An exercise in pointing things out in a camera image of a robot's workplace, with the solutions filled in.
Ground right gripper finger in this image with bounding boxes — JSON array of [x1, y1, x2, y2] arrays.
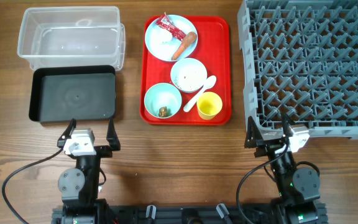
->
[[281, 113, 295, 136], [244, 116, 263, 148]]

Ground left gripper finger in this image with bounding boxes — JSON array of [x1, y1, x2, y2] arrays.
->
[[106, 118, 121, 151], [57, 118, 76, 147]]

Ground yellow plastic cup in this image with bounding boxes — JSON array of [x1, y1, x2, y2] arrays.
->
[[196, 91, 223, 120]]

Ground mint green bowl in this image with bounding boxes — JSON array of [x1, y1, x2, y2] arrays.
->
[[144, 83, 182, 119]]

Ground light blue rice bowl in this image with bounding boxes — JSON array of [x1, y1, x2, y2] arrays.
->
[[170, 58, 207, 93]]

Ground orange carrot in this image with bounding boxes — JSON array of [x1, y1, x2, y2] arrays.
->
[[171, 32, 197, 60]]

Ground white tissue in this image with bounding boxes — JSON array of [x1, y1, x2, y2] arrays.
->
[[151, 27, 173, 44]]

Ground red snack wrapper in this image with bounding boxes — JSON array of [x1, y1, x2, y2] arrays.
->
[[155, 13, 186, 41]]

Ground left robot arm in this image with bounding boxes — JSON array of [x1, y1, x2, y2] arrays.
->
[[51, 119, 121, 224]]

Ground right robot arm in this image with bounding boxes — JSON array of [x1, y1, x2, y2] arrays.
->
[[236, 115, 328, 224]]

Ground grey dishwasher rack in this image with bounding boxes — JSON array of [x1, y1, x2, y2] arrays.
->
[[237, 1, 358, 139]]

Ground black rectangular tray bin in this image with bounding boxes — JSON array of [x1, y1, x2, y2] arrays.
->
[[29, 65, 116, 123]]

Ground brown food scrap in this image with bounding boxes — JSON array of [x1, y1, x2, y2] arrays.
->
[[158, 106, 169, 118]]

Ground white plastic spoon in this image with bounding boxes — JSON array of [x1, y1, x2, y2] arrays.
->
[[183, 75, 217, 113]]

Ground cooked rice leftovers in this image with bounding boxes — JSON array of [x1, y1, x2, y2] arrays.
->
[[174, 70, 204, 91]]

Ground red serving tray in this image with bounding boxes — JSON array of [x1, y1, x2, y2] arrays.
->
[[139, 15, 232, 126]]

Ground clear plastic storage bin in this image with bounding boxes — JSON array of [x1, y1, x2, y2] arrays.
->
[[17, 6, 126, 71]]

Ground light blue plate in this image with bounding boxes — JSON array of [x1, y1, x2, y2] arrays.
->
[[145, 14, 198, 62]]

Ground right black cable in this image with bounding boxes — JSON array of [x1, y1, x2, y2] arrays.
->
[[236, 142, 321, 224]]

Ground black cable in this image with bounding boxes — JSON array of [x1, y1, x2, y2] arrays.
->
[[236, 142, 321, 224], [1, 147, 65, 224]]

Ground left black cable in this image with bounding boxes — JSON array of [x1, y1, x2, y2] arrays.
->
[[1, 147, 65, 224]]

